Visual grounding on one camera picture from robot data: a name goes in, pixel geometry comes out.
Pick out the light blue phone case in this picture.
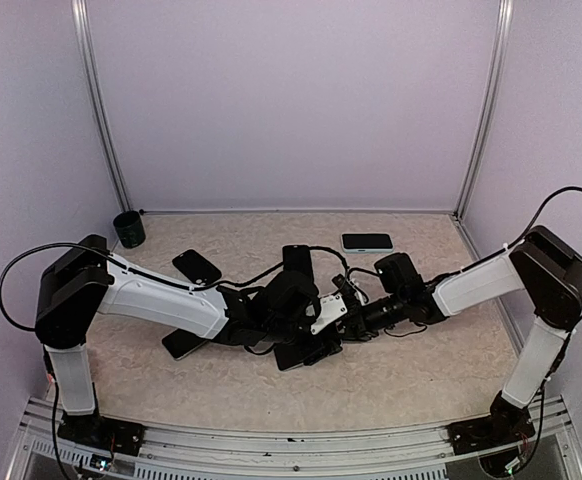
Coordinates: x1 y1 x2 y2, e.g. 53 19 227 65
340 232 396 256

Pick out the black phone case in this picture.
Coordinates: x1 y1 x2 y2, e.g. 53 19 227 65
171 249 222 286
282 245 315 281

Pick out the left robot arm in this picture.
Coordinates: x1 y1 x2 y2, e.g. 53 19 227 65
34 235 347 445

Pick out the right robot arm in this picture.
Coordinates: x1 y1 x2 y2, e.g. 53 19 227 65
369 225 582 444

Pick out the dark green mug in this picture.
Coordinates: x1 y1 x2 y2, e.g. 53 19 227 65
113 210 146 249

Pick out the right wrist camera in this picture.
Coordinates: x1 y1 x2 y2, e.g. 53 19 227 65
332 274 361 300

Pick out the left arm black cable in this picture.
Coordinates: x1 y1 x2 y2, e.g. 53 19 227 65
0 243 347 331

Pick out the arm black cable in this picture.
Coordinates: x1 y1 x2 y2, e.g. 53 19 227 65
0 243 347 331
430 186 582 331

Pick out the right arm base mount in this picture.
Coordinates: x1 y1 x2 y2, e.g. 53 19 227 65
447 392 536 455

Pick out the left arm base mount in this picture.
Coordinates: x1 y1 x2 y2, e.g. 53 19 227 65
58 395 146 457

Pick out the front aluminium rail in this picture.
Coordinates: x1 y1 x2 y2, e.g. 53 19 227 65
5 394 582 480

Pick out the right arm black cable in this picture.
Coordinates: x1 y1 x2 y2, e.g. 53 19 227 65
430 186 582 331

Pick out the right aluminium frame post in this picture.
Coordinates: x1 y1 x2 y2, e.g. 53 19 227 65
454 0 514 223

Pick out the aluminium frame post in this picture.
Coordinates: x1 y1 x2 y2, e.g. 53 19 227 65
71 0 133 211
454 0 514 223

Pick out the left aluminium frame post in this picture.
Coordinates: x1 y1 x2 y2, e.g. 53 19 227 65
71 0 133 211

